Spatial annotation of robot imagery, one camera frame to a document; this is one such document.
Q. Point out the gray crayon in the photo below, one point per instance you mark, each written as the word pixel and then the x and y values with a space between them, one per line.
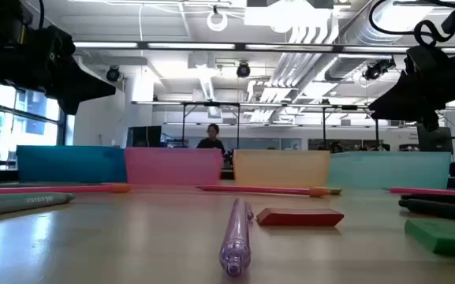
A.
pixel 10 184
pixel 22 206

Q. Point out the green eraser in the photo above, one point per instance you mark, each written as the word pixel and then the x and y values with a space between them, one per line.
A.
pixel 444 236

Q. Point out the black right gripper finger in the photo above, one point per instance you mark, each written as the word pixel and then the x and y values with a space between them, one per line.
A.
pixel 412 96

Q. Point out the black pen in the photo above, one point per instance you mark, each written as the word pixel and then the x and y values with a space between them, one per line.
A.
pixel 440 197
pixel 444 211

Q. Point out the pink plastic bin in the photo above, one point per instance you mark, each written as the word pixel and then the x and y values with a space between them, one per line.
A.
pixel 172 165

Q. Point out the long ceiling light strip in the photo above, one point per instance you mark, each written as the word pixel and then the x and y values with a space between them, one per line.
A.
pixel 191 46

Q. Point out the blue plastic bin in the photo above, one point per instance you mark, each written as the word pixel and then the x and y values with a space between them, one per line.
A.
pixel 69 163

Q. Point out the red eraser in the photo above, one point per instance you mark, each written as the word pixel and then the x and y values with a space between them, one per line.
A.
pixel 298 217

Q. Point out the pink pencil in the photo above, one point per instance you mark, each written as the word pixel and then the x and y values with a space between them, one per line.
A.
pixel 428 191
pixel 53 189
pixel 258 190

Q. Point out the black metal gantry frame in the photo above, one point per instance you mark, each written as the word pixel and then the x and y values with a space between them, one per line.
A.
pixel 211 104
pixel 324 130

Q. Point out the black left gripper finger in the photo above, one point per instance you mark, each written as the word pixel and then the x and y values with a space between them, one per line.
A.
pixel 81 84

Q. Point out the person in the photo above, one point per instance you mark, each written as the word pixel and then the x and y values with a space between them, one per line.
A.
pixel 211 144

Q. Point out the purple translucent pen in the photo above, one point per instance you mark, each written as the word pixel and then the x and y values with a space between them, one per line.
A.
pixel 236 236

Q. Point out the mint green plastic bin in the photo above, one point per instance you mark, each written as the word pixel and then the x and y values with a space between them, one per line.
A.
pixel 388 169

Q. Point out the silver ventilation duct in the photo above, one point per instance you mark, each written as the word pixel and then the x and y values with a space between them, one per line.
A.
pixel 359 35

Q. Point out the large window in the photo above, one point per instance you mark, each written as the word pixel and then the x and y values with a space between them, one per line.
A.
pixel 26 134

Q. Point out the orange plastic bin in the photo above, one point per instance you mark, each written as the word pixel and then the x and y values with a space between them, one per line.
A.
pixel 282 167

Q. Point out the black monitor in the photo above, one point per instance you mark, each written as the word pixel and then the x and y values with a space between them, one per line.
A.
pixel 434 140

